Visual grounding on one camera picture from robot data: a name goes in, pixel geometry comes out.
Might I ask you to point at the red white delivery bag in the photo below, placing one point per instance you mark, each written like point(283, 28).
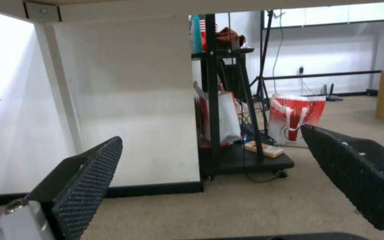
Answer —
point(295, 117)

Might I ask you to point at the black tripod stand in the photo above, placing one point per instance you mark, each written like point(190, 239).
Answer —
point(263, 75)

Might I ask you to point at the black wifi router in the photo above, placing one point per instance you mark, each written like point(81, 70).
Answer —
point(328, 93)

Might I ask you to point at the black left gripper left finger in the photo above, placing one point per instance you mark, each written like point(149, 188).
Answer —
point(78, 185)

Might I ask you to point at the white table leg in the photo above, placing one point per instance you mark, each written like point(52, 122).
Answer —
point(62, 90)

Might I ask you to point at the white red paper bag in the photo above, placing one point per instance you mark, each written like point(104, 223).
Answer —
point(223, 117)

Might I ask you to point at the red paper cup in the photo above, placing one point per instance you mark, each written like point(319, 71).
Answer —
point(203, 35)

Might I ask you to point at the black wheeled cart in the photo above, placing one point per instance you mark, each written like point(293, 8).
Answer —
point(232, 140)

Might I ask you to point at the metal table bracket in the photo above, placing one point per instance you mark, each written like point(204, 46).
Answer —
point(42, 11)

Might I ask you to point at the small wooden tray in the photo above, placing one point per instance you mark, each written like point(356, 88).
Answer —
point(267, 149)

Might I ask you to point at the teal box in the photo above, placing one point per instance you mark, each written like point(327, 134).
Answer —
point(195, 33)

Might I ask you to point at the brown cloth item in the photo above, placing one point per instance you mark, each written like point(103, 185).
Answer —
point(227, 35)

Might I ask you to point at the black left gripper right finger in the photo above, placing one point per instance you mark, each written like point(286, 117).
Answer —
point(355, 172)

